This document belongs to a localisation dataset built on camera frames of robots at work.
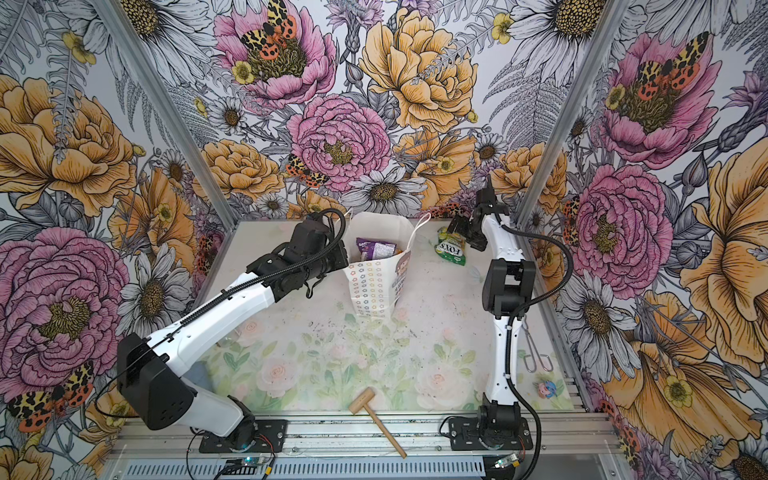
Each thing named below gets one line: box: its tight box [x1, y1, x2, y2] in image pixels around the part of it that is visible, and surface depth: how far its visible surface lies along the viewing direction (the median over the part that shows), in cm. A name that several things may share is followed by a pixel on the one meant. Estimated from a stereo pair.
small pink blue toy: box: [538, 380, 557, 399], surface depth 78 cm
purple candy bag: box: [356, 237, 397, 261], surface depth 90 cm
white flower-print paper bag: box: [344, 211, 432, 319], surface depth 89 cm
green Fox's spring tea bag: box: [435, 226, 467, 267], surface depth 111 cm
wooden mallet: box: [348, 387, 407, 459], surface depth 79 cm
